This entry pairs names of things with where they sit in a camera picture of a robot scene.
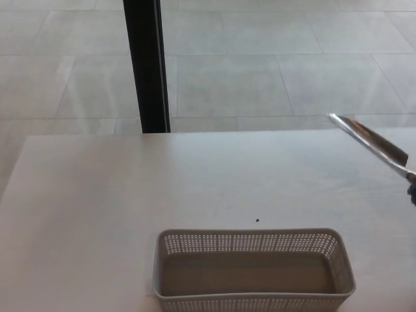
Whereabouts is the black vertical post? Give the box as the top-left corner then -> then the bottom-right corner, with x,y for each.
123,0 -> 172,134

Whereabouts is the grey perforated plastic basket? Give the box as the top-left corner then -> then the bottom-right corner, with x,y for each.
152,227 -> 357,312

